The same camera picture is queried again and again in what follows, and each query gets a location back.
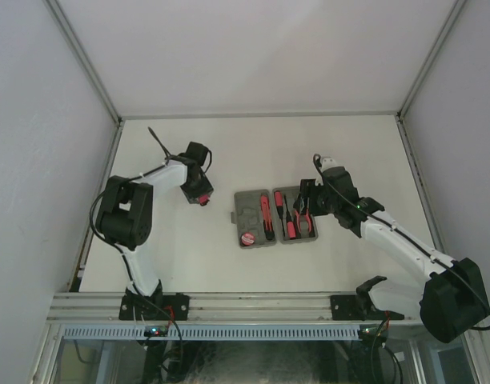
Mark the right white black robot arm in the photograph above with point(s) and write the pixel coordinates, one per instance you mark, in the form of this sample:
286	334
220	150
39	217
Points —
449	297

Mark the grey plastic tool case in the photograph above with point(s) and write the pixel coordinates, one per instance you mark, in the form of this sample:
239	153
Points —
247	217

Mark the red black utility knife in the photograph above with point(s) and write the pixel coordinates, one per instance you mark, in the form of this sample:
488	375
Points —
267	221

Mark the short red black screwdriver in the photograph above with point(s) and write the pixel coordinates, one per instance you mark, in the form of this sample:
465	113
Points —
291	231

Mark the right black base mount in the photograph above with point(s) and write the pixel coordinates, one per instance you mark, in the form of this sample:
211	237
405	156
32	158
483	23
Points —
349	307

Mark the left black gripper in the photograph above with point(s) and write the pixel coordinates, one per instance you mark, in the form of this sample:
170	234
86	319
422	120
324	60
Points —
206	189

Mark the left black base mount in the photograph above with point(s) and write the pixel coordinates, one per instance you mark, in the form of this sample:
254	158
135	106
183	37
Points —
169	307

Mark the red hex key set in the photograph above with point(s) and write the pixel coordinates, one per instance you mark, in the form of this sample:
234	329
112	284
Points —
204	200

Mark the blue slotted cable duct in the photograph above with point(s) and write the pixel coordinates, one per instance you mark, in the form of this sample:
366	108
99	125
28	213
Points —
321	332

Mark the red black pliers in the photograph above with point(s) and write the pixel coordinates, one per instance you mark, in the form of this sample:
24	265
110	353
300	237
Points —
302	216

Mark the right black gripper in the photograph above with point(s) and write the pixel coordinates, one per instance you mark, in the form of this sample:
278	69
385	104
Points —
309	190

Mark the black tape roll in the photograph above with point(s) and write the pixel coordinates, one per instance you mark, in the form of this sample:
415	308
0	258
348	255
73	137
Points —
247	239

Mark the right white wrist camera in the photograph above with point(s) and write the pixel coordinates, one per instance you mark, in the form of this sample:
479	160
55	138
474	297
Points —
328	163

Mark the aluminium front rail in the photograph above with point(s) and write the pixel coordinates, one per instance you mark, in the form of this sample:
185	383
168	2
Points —
214	308

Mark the long red black screwdriver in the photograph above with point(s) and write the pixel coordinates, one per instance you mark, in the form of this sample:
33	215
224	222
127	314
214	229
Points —
278	197

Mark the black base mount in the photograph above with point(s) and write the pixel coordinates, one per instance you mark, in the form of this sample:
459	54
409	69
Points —
169	307
349	307

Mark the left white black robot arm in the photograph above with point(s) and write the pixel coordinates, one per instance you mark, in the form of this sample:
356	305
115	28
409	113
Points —
122	215

